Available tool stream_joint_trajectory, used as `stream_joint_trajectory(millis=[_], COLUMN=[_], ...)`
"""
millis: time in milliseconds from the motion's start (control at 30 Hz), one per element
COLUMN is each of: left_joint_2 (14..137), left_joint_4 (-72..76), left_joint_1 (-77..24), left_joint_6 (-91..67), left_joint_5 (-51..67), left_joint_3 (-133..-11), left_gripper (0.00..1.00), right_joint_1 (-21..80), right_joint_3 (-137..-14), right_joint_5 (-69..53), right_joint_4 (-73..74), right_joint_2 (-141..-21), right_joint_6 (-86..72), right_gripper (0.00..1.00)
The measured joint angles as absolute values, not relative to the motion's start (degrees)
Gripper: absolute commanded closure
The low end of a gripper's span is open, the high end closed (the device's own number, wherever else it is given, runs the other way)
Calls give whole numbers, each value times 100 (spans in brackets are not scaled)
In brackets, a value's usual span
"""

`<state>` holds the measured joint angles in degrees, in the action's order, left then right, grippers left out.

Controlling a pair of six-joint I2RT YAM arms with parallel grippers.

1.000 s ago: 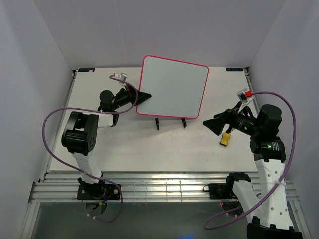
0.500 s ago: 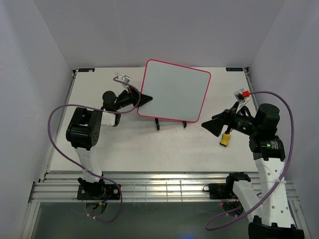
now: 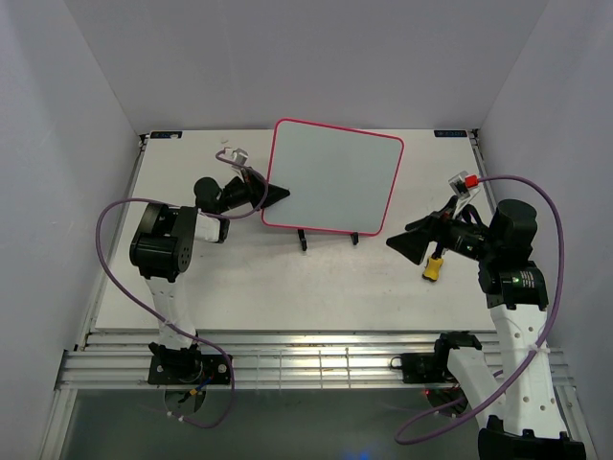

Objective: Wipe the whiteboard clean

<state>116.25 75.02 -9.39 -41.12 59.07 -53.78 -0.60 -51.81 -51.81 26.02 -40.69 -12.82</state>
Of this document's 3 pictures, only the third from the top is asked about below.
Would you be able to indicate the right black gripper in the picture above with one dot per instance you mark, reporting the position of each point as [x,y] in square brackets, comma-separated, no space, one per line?
[413,243]

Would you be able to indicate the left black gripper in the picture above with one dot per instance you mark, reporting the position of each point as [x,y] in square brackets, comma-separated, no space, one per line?
[264,194]

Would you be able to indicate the yellow bone-shaped eraser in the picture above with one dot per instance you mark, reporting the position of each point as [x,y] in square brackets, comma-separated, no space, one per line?
[432,270]

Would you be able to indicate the pink framed whiteboard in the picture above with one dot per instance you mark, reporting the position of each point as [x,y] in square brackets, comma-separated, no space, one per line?
[340,179]

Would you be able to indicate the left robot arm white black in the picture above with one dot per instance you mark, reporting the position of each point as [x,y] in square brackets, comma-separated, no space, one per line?
[162,248]

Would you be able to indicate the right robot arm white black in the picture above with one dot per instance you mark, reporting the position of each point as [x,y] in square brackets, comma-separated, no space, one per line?
[519,418]

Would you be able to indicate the right blue corner label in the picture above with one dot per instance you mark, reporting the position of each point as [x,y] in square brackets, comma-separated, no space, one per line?
[450,133]

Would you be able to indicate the blue corner label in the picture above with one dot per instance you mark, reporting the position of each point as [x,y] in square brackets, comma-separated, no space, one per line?
[450,133]
[166,135]

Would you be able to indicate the left blue corner label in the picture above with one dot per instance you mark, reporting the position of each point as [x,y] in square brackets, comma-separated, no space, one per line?
[166,135]

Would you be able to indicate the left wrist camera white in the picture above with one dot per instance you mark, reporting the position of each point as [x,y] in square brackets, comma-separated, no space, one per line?
[238,159]

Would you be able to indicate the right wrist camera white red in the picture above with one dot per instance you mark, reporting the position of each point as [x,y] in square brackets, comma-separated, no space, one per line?
[465,188]

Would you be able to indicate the wire whiteboard stand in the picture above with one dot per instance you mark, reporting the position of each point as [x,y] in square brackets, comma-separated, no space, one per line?
[321,239]

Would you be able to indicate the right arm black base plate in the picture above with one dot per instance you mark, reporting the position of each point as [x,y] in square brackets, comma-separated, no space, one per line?
[421,368]

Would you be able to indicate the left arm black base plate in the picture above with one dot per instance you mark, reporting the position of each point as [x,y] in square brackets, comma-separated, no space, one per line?
[164,371]

